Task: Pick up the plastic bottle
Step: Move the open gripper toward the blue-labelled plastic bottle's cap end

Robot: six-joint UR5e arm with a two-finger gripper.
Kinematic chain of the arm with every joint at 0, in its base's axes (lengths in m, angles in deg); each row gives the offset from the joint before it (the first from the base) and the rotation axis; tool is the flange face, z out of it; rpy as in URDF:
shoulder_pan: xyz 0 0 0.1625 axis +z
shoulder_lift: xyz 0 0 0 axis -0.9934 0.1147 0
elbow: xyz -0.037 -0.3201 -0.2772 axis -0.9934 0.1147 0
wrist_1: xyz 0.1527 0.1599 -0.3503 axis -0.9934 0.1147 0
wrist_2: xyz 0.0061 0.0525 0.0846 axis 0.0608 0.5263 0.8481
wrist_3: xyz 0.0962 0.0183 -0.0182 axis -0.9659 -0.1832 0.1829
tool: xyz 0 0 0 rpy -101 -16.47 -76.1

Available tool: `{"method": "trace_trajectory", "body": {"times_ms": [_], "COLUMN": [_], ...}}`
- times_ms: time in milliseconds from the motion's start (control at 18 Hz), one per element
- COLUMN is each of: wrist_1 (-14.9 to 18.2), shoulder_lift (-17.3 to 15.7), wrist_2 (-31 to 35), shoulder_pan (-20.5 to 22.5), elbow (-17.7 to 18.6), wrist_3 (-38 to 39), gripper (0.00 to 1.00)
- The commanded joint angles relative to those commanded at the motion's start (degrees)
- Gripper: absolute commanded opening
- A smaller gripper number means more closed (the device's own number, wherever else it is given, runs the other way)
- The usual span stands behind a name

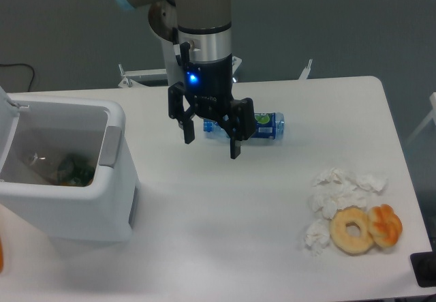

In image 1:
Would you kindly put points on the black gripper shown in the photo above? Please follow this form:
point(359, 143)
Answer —
point(206, 91)

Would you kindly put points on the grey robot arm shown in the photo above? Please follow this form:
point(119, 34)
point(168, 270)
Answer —
point(201, 34)

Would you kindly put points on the blue plastic bottle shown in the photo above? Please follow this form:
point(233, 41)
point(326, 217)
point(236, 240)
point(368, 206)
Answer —
point(269, 126)

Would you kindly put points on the trash inside bin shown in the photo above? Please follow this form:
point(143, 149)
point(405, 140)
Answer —
point(63, 169)

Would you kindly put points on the crumpled white tissue upper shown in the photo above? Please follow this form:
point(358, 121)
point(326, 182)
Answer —
point(335, 190)

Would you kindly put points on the crumpled white tissue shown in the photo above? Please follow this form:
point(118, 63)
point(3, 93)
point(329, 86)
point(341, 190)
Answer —
point(317, 237)
point(335, 190)
point(372, 183)

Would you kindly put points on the white trash bin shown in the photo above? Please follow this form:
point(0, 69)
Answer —
point(92, 129)

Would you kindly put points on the crumpled white tissue lower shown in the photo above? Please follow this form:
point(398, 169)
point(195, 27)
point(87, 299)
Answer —
point(317, 237)

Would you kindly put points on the crumpled white tissue right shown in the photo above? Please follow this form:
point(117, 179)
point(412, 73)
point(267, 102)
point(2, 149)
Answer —
point(372, 183)

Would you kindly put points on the orange twisted bread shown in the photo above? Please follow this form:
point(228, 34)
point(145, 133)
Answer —
point(384, 226)

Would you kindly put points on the white object right edge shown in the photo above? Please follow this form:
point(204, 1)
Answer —
point(430, 117)

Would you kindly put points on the orange object at edge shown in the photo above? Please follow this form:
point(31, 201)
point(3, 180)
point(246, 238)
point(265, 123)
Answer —
point(1, 257)

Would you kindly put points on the black device at edge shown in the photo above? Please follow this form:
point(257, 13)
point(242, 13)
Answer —
point(423, 265)

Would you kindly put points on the ring donut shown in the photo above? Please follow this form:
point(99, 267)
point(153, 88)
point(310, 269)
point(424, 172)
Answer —
point(349, 231)

